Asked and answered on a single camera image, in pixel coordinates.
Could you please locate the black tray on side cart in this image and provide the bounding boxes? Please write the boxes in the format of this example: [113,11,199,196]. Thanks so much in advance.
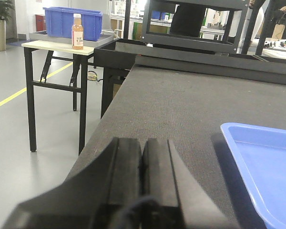
[93,39,145,70]

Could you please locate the black metal shelf frame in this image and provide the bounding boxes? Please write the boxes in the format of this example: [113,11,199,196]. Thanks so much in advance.
[141,0,249,53]

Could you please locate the blue storage bin on table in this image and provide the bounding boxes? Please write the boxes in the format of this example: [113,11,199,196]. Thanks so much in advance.
[43,7,103,41]

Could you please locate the grey tray under bin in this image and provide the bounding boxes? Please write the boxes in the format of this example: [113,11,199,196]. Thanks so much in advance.
[29,31,113,48]

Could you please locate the dark grey table mat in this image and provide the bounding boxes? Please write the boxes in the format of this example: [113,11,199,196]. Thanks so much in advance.
[69,66,286,229]

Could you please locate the red box by wall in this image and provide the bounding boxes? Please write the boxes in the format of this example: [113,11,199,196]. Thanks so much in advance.
[35,14,46,31]

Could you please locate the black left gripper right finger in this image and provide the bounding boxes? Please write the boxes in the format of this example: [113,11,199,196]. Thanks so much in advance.
[143,138,239,229]

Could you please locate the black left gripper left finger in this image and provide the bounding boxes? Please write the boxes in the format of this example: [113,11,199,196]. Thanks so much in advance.
[3,137,141,229]

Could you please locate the person in dark clothes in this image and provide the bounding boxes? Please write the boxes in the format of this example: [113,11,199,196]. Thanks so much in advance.
[170,3,206,37]

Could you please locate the folding table black legs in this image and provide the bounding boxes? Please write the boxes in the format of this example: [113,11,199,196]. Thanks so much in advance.
[21,40,94,153]

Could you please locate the blue plastic tray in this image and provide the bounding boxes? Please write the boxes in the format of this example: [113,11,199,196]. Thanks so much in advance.
[220,123,286,229]

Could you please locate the orange drink bottle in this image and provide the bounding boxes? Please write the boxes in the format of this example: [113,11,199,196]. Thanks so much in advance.
[71,13,83,50]

